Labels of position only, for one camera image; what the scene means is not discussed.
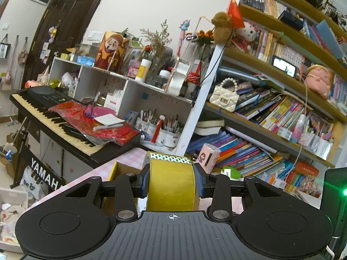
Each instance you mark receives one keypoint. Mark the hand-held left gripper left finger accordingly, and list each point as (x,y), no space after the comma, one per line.
(145,184)

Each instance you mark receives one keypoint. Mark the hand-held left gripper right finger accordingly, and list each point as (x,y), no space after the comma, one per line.
(198,184)

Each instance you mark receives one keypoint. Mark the yellow tape roll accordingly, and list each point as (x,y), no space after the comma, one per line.
(170,184)

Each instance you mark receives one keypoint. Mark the yellow cardboard box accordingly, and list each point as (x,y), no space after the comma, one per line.
(112,172)

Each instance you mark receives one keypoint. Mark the white jar green lid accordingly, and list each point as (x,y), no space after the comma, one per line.
(233,173)

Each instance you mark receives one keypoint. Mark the white brush cup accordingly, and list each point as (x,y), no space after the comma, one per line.
(172,139)
(160,138)
(142,127)

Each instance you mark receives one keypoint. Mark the wooden bookshelf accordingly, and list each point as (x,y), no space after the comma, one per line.
(191,132)

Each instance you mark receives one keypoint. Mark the red patterned cloth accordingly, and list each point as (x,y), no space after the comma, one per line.
(122,135)

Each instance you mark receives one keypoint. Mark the stack of thin picture books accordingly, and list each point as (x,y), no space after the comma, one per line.
(244,154)

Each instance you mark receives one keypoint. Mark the thick cream-edged book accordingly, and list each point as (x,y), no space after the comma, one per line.
(208,127)

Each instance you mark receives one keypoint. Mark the red tassel ornament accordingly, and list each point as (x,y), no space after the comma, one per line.
(158,126)

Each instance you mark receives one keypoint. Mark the white notebook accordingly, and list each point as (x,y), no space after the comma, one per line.
(109,119)

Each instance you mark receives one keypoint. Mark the magenta cloth pouch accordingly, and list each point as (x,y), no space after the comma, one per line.
(100,111)

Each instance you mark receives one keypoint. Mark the white carton red print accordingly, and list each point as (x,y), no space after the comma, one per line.
(112,104)

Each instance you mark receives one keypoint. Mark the white cubby shelf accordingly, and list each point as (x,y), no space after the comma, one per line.
(135,92)

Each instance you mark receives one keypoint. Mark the pile of slanted paperback books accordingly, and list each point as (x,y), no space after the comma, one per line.
(282,111)

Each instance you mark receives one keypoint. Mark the large white tape roll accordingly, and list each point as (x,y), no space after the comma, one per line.
(176,84)

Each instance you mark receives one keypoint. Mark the black keyboard stand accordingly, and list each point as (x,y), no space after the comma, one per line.
(40,168)

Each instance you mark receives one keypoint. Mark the clear jar white lid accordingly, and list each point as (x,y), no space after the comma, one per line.
(163,78)

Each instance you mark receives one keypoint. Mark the white bottle yellow label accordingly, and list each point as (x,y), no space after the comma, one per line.
(143,71)

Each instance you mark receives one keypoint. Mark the white printed shopping bag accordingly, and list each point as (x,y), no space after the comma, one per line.
(32,184)

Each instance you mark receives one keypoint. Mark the small pink box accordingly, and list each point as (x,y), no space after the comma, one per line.
(134,69)

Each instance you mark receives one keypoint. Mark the pink plush head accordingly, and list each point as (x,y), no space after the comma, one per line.
(318,80)

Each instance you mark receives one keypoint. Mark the crumpled white plastic bag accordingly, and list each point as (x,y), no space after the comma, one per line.
(67,79)

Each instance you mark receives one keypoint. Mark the white floor basket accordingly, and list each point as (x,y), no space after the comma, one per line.
(13,216)

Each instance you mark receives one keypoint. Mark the fortune god paper box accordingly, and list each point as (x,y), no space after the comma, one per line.
(109,51)

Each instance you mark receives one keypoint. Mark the blue tissue pack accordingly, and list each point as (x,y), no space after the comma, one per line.
(85,60)

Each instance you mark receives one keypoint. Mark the smartphone with lit screen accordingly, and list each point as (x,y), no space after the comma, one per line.
(283,65)

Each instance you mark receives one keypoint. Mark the black electronic keyboard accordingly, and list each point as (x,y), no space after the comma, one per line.
(35,97)

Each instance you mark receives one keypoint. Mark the dried flower bunch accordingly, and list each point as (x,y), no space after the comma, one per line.
(157,40)

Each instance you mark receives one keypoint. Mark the orange flower bouquet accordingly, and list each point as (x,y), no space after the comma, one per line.
(204,35)

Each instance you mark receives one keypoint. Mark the row of upright comic books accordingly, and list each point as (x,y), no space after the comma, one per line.
(284,52)

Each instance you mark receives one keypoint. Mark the brown plush bear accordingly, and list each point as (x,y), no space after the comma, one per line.
(222,27)

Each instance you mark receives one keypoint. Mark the pink unicorn pen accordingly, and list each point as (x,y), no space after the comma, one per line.
(184,25)

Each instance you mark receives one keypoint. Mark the white cat plush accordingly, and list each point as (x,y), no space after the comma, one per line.
(248,31)

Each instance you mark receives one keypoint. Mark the small red flag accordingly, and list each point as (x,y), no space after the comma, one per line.
(234,12)

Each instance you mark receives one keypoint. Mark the pink hanging bag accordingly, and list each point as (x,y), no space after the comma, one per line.
(23,57)

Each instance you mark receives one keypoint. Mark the plush charm on door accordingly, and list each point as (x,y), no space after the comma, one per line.
(53,32)

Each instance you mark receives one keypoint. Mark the black rectangular box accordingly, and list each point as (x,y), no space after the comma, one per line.
(290,20)

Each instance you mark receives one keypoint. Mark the dark wooden door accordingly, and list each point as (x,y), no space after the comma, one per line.
(67,19)

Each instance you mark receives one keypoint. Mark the clear hanging tote bag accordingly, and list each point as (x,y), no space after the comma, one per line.
(4,50)

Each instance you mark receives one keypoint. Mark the white light switch panel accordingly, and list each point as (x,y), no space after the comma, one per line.
(96,35)

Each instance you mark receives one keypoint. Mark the single white wall switch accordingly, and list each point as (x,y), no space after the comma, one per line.
(5,25)

